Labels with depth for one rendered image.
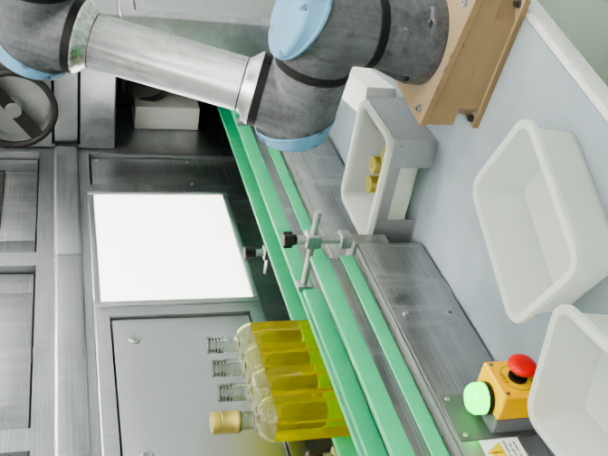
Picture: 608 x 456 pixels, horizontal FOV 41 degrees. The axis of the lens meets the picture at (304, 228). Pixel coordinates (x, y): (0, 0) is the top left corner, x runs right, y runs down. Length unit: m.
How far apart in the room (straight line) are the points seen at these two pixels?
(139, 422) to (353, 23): 0.75
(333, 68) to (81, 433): 0.73
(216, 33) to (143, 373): 0.95
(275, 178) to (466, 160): 0.59
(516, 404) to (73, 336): 0.85
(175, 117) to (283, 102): 1.14
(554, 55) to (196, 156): 1.30
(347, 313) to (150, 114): 1.19
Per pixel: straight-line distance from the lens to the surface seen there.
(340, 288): 1.35
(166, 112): 2.33
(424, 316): 1.31
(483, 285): 1.30
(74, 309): 1.66
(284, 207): 1.71
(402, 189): 1.47
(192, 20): 2.10
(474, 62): 1.24
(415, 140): 1.42
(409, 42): 1.21
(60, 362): 1.56
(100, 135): 2.22
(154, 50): 1.26
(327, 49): 1.18
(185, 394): 1.50
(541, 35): 1.19
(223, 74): 1.25
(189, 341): 1.60
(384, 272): 1.38
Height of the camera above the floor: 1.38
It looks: 17 degrees down
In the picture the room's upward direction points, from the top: 90 degrees counter-clockwise
